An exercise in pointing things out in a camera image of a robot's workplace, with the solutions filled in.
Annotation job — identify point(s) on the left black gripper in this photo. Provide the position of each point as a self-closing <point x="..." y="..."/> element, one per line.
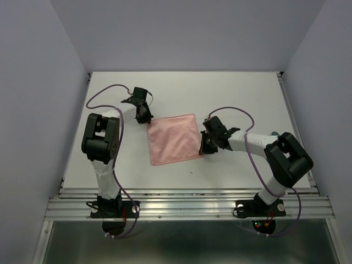
<point x="147" y="119"/>

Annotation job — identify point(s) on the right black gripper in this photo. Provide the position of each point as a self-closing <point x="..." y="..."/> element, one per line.
<point x="204" y="148"/>

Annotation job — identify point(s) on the pink satin napkin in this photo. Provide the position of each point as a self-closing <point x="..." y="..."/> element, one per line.
<point x="173" y="139"/>

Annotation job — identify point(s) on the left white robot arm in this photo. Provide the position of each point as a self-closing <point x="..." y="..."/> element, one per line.
<point x="101" y="143"/>

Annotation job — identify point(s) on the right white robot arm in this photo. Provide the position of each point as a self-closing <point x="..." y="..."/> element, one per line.
<point x="287" y="159"/>

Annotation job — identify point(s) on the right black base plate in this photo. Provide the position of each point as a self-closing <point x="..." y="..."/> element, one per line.
<point x="256" y="208"/>

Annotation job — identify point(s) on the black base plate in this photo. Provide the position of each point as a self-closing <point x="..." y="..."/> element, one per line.
<point x="125" y="210"/>
<point x="256" y="208"/>

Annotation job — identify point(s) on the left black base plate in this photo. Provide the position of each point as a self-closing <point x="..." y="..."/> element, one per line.
<point x="125" y="210"/>

